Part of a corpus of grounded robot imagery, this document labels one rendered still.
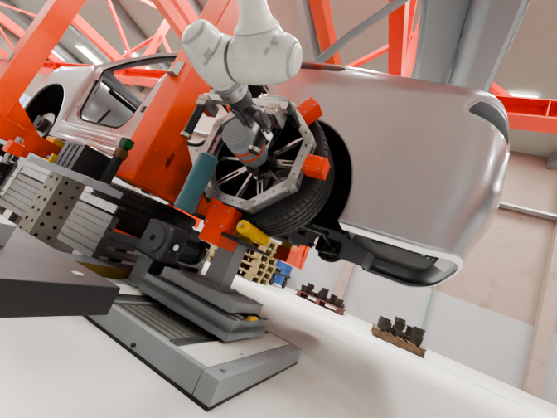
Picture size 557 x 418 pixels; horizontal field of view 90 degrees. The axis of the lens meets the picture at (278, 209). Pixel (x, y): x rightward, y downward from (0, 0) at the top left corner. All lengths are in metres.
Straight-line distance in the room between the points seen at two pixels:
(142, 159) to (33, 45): 2.04
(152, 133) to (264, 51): 0.94
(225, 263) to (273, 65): 0.91
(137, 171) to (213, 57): 0.82
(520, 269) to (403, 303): 3.23
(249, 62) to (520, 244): 10.08
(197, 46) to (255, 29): 0.15
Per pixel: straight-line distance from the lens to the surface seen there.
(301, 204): 1.20
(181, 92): 1.57
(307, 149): 1.20
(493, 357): 9.92
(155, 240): 1.43
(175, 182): 1.61
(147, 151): 1.47
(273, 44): 0.69
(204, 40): 0.76
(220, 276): 1.34
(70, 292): 0.41
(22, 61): 3.31
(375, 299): 9.38
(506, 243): 10.33
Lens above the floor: 0.40
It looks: 11 degrees up
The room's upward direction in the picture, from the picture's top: 23 degrees clockwise
